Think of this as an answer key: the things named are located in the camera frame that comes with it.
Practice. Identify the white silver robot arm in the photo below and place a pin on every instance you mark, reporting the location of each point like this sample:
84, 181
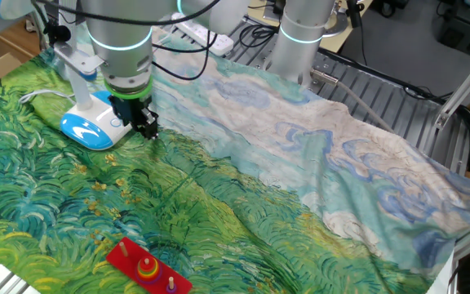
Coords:
125, 36

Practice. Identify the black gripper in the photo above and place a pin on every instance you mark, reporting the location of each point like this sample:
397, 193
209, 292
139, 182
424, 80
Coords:
127, 110

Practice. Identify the rainbow stacked toy rings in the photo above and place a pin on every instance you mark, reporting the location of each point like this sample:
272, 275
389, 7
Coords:
149, 271

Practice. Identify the green painted landscape cloth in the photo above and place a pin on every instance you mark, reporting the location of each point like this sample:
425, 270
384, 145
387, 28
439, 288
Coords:
259, 183

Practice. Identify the white power strip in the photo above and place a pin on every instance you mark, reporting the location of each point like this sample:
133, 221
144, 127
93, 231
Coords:
218, 41

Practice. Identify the white blue desk lamp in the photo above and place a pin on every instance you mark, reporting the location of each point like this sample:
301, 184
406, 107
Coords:
92, 122

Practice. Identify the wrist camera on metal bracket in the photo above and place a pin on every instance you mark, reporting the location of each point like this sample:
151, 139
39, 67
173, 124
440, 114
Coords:
76, 59

